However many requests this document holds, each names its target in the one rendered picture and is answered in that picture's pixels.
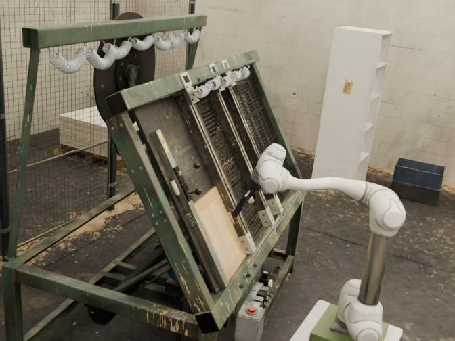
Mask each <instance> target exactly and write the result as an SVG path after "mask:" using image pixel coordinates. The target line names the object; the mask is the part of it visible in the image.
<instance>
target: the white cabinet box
mask: <svg viewBox="0 0 455 341"><path fill-rule="evenodd" d="M392 38H393V32H391V31H386V30H376V29H370V28H360V27H354V26H344V27H338V28H334V36H333V42H332V50H331V54H330V63H329V68H328V76H327V81H326V89H325V94H324V102H323V107H322V115H321V120H320V128H319V133H318V142H317V146H316V154H315V160H314V164H313V172H312V179H316V178H322V177H338V178H344V179H351V180H356V181H365V180H366V173H367V170H368V163H369V159H370V153H371V148H372V142H373V138H374V131H375V127H376V120H377V116H378V110H379V106H380V102H381V95H382V92H383V85H384V81H385V74H386V70H387V64H388V59H389V53H390V49H391V42H392Z"/></svg>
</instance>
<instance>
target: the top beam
mask: <svg viewBox="0 0 455 341"><path fill-rule="evenodd" d="M254 58H255V59H256V61H254V62H251V63H250V64H253V63H255V62H258V61H259V60H260V58H259V55H258V53H257V50H256V49H254V50H252V51H248V52H245V53H241V54H239V55H235V56H232V57H230V58H226V59H223V60H227V62H228V65H229V67H231V66H235V65H237V64H240V63H243V62H246V61H249V60H251V59H254ZM223 60H219V61H216V62H212V63H210V64H215V66H216V68H217V71H220V70H223V66H222V64H221V61H223ZM210 64H206V65H203V66H199V67H197V68H193V69H190V70H186V71H183V72H180V73H177V74H173V75H171V76H166V77H164V78H160V79H157V80H155V81H150V82H148V83H144V84H141V85H138V86H134V87H131V88H128V89H124V90H122V91H119V92H117V93H114V94H112V95H110V96H108V97H106V101H107V103H108V106H109V108H110V110H111V112H112V115H113V116H117V115H119V114H121V113H123V112H126V111H130V110H133V109H135V108H138V107H140V106H143V105H146V104H148V103H151V102H153V101H156V100H158V99H162V98H164V97H166V96H169V95H172V94H174V93H177V92H180V91H183V90H185V89H186V88H185V87H184V85H183V82H182V80H181V77H180V75H179V74H181V73H184V72H187V73H188V75H189V77H190V80H191V82H192V84H193V85H194V86H195V85H199V84H201V83H203V82H206V81H207V80H204V81H200V82H198V81H197V79H198V78H200V77H203V76H206V75H209V74H211V71H210V69H209V65H210ZM250 64H247V66H248V65H250Z"/></svg>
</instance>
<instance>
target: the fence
mask: <svg viewBox="0 0 455 341"><path fill-rule="evenodd" d="M159 131H160V132H161V130H160V129H159V130H157V131H154V132H152V133H151V136H152V138H153V141H154V143H155V145H156V148H157V150H158V152H159V154H160V157H161V158H162V161H163V163H164V165H165V168H166V170H167V172H168V174H169V176H170V178H171V181H174V180H175V183H176V184H177V187H178V189H179V192H180V194H179V195H178V196H179V199H180V201H181V203H182V205H183V208H184V210H185V212H186V214H188V213H191V214H192V217H193V219H194V221H195V223H196V224H195V225H194V226H193V227H192V228H193V230H194V232H195V234H196V237H197V238H198V241H199V243H200V245H201V247H202V250H203V252H204V255H205V256H206V258H207V260H208V263H209V265H210V267H211V270H212V272H213V274H214V276H215V279H216V280H217V283H218V285H219V287H220V289H222V288H226V287H227V286H228V284H229V282H228V279H227V277H226V276H225V273H224V271H223V268H222V266H221V264H220V262H219V259H218V258H217V255H216V253H215V251H214V248H213V246H212V244H211V241H210V239H209V237H208V235H207V233H206V230H205V228H204V226H203V224H202V221H201V220H200V217H199V215H198V213H197V210H196V208H195V206H194V203H193V201H192V200H190V201H189V202H188V201H187V199H186V196H185V194H184V192H183V189H182V188H181V185H180V183H179V181H178V179H177V176H176V174H175V172H174V170H173V169H174V168H175V167H176V166H177V165H176V163H175V161H174V159H173V157H172V154H171V152H170V150H169V147H168V145H167V142H166V141H165V138H164V137H163V134H162V132H161V134H162V137H163V139H164V140H162V141H161V139H160V137H159V134H158V132H159ZM164 143H165V144H166V145H167V148H168V150H169V152H166V150H165V147H164V145H163V144H164Z"/></svg>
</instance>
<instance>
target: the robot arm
mask: <svg viewBox="0 0 455 341"><path fill-rule="evenodd" d="M285 157H286V150H285V149H284V148H283V147H282V146H281V145H279V144H276V143H273V144H271V145H270V146H269V147H268V148H267V149H266V150H265V151H264V152H263V153H262V155H261V157H260V159H259V160H258V163H257V165H256V167H255V169H254V171H253V172H252V174H251V177H250V179H249V180H248V186H249V187H248V188H247V189H246V192H245V193H244V195H243V197H242V199H241V200H240V202H239V203H238V204H237V207H236V208H235V210H234V211H233V213H232V216H233V217H235V218H236V217H237V216H238V215H239V214H240V212H241V210H242V209H243V208H245V204H246V203H247V202H248V200H249V199H250V197H251V196H252V195H253V194H254V193H255V192H256V191H260V190H261V189H263V191H265V192H267V193H269V194H275V193H277V192H279V191H281V192H283V191H284V190H286V189H289V190H295V191H316V190H327V189H331V190H336V191H340V192H342V193H344V194H346V195H348V196H350V197H352V198H353V199H355V200H357V201H359V202H362V203H364V204H365V205H367V207H369V209H370V210H369V213H370V223H369V226H370V230H371V235H370V241H369V244H368V251H367V255H366V261H365V264H364V270H363V274H362V280H359V279H351V280H350V281H348V282H347V283H346V284H345V285H344V286H343V288H342V290H341V293H340V296H339V302H338V308H337V312H336V317H335V319H334V322H333V324H332V325H331V326H330V330H331V331H333V332H339V333H342V334H345V335H348V336H351V337H352V339H353V340H354V341H379V340H380V338H381V334H382V327H381V326H382V315H383V307H382V305H381V304H380V302H379V298H380V295H381V289H382V286H383V280H384V276H385V271H386V268H387V262H388V258H389V253H390V249H391V244H392V240H393V236H394V235H395V234H396V233H397V232H398V230H399V228H400V227H401V226H402V225H403V224H404V221H405V218H406V212H405V209H404V207H403V205H402V203H401V202H400V200H399V197H398V195H397V194H396V193H395V192H394V191H392V190H391V189H389V188H386V187H383V186H381V185H377V184H375V183H369V182H365V181H356V180H351V179H344V178H338V177H322V178H316V179H297V178H295V177H293V176H291V175H290V173H289V171H288V170H286V169H285V168H283V167H282V165H283V161H284V159H285Z"/></svg>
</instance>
